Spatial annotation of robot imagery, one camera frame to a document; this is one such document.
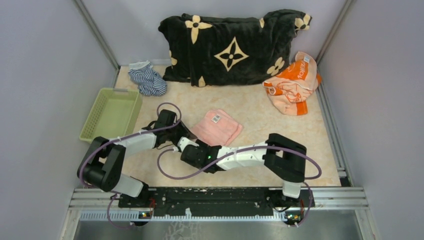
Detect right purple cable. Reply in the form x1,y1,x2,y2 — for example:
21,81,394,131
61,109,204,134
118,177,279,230
156,145,323,227

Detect orange white towel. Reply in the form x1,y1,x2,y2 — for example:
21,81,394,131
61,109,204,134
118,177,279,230
262,51,322,116

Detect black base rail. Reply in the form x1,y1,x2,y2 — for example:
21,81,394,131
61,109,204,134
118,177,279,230
118,187,315,217

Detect pink towel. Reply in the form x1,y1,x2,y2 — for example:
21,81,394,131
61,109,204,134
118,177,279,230
190,109,243,146

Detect black floral pillow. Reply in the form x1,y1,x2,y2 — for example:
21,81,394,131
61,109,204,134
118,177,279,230
158,9,312,87

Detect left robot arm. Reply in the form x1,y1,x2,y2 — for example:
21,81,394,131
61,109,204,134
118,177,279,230
77,109,196,207

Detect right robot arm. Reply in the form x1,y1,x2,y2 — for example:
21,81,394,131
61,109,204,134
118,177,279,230
176,133,307,206

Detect green plastic basket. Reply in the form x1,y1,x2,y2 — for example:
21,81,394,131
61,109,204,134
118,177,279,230
79,88,142,143

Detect blue striped cloth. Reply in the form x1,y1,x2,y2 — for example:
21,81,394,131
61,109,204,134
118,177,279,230
128,60,168,97

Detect purple cable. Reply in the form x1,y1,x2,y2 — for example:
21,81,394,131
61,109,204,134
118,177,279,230
156,145,323,227
78,102,183,231

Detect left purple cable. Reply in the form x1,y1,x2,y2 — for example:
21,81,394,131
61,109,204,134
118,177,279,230
78,102,183,231

